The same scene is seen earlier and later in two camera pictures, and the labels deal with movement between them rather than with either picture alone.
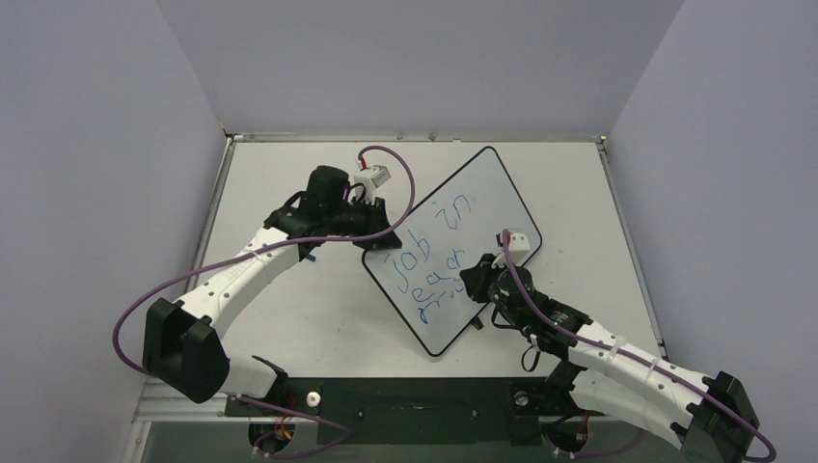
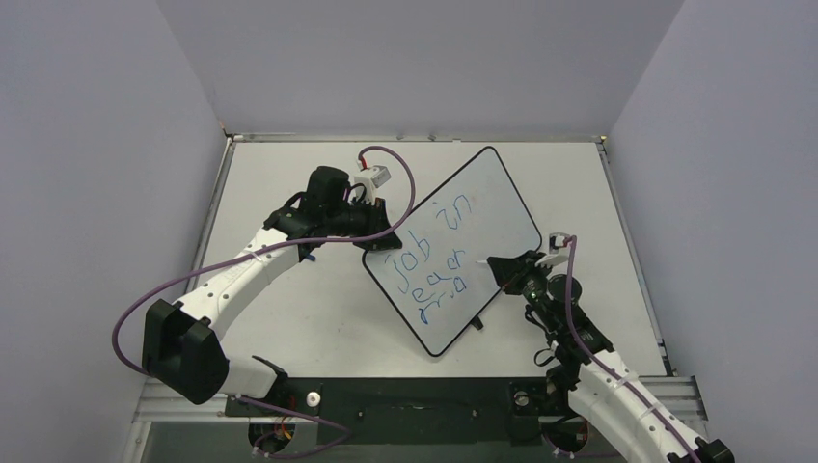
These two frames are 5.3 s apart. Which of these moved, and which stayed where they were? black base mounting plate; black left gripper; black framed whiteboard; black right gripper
Moved: black right gripper
Stayed: black left gripper; black base mounting plate; black framed whiteboard
